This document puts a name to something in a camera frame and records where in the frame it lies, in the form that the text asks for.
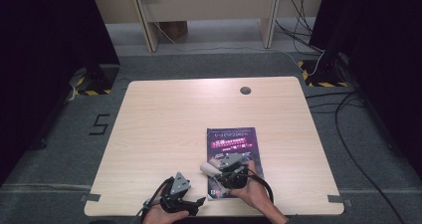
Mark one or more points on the beige cloth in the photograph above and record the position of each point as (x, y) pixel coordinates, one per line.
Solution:
(209, 167)

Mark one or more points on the person's right hand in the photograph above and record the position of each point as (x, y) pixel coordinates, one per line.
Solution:
(252, 192)

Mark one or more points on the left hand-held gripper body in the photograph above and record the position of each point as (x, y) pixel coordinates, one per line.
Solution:
(175, 200)

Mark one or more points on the beige wooden desk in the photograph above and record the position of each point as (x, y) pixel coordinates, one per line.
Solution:
(212, 6)

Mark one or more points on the red cover magazine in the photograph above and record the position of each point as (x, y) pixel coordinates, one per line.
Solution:
(232, 141)

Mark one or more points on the black yellow striped stand base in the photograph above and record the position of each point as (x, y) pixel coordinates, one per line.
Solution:
(320, 76)
(99, 79)

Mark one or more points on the brown cardboard box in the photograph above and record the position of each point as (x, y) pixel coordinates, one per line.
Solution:
(174, 30)

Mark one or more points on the black curtain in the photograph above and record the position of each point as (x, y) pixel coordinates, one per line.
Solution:
(381, 51)
(43, 68)

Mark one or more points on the person's left hand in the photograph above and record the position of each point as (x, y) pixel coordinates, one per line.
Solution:
(157, 217)

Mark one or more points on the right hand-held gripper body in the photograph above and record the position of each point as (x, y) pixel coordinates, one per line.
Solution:
(234, 177)

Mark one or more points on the grey tape strip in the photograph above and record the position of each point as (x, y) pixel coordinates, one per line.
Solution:
(90, 197)
(338, 200)

